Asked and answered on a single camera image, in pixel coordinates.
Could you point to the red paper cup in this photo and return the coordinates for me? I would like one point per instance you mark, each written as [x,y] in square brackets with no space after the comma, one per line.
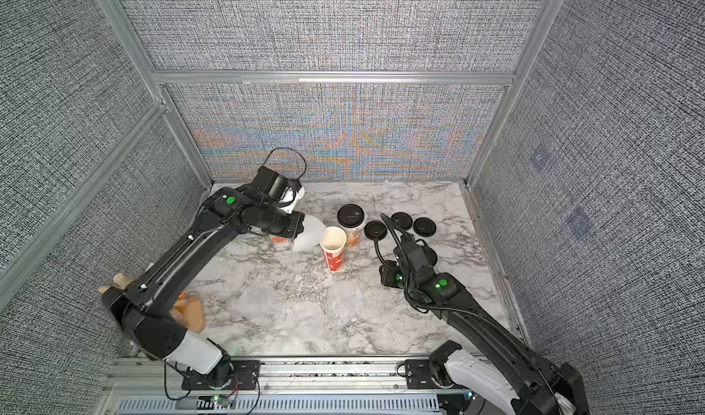
[333,244]

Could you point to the black lid back middle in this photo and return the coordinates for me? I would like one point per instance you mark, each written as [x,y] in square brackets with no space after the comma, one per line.
[402,221]

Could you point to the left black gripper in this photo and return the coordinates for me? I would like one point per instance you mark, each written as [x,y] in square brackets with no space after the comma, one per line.
[295,224]

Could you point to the black lid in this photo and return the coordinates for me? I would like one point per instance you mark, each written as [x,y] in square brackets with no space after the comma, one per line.
[351,216]
[424,227]
[431,256]
[375,230]
[402,221]

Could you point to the black lid front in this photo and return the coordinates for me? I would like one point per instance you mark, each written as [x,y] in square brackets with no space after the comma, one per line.
[351,216]
[431,256]

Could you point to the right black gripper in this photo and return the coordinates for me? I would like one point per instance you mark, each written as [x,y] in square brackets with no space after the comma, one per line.
[404,244]

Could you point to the wooden peg rack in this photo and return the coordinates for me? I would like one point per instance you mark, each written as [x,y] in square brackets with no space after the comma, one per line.
[187,311]

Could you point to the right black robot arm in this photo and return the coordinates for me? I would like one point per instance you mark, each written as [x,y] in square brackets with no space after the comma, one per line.
[514,379]

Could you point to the black lid left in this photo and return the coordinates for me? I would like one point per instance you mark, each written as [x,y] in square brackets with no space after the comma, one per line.
[375,230]

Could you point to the black lid back right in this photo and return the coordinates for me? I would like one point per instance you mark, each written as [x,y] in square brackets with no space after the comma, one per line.
[424,227]

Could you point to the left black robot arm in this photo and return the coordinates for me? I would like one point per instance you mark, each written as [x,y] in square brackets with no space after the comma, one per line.
[143,309]

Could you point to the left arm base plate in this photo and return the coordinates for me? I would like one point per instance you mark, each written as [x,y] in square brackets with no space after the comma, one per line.
[227,375]

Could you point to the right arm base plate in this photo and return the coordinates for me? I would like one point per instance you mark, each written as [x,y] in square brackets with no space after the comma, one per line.
[418,376]

